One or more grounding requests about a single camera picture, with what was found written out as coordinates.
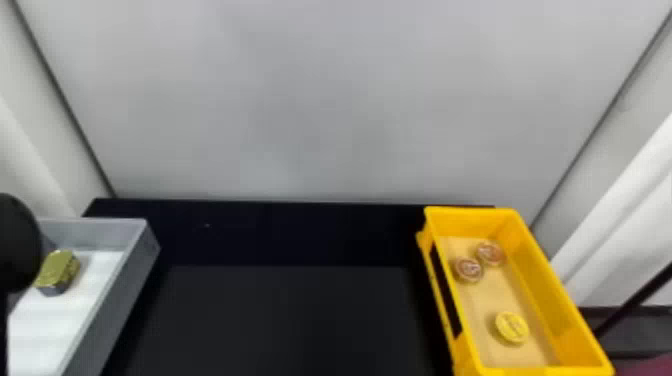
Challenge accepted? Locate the orange round can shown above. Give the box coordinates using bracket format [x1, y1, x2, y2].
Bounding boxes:
[475, 240, 506, 267]
[453, 257, 485, 284]

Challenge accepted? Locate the yellow round can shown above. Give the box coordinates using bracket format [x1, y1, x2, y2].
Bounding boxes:
[493, 311, 531, 346]

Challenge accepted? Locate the yellow box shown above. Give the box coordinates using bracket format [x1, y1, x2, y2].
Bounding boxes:
[415, 206, 615, 376]

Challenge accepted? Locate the grey box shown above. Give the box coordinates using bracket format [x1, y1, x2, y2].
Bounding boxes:
[5, 217, 162, 376]

